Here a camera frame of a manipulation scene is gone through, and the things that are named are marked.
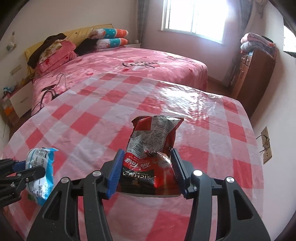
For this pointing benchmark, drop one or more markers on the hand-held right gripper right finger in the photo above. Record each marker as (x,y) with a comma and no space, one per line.
(179,176)

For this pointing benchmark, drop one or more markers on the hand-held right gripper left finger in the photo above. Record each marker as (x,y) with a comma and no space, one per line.
(114,176)

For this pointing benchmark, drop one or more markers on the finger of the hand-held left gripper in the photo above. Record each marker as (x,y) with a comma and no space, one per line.
(34,172)
(19,166)

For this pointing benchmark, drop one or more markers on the blue white plastic wrapper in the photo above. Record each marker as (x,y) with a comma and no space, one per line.
(39,190)

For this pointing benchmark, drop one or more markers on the red snack wrapper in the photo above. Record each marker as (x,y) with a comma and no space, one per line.
(150,139)

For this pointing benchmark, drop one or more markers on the red white checkered tablecloth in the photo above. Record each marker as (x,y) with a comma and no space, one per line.
(92,129)

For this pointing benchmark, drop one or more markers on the white nightstand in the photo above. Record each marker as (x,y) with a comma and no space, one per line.
(22,99)

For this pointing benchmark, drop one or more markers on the pink floral pillow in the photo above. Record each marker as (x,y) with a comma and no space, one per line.
(57,48)
(57,62)

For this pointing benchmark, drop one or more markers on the dark brown garment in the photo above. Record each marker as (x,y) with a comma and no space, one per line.
(39,51)

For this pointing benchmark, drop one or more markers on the bed with pink sheet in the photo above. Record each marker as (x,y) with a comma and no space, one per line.
(138,60)

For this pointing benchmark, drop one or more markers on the brown wooden cabinet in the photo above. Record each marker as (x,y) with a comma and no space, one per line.
(256,81)

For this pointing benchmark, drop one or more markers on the small white bedside table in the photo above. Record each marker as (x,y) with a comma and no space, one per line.
(133,45)

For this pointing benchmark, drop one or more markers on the black cloth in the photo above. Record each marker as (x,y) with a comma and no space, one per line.
(85,46)

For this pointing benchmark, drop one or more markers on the yellow headboard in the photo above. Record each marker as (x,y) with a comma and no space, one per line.
(78,31)

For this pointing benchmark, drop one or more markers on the folded blankets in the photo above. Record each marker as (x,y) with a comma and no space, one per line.
(256,44)

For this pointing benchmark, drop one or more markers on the grey checked curtain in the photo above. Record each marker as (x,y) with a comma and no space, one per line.
(240,34)
(141,20)

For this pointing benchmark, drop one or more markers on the window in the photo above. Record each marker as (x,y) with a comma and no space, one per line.
(196,18)

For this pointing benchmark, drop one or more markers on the beige wall socket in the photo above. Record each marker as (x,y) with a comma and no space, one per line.
(265,132)
(267,157)

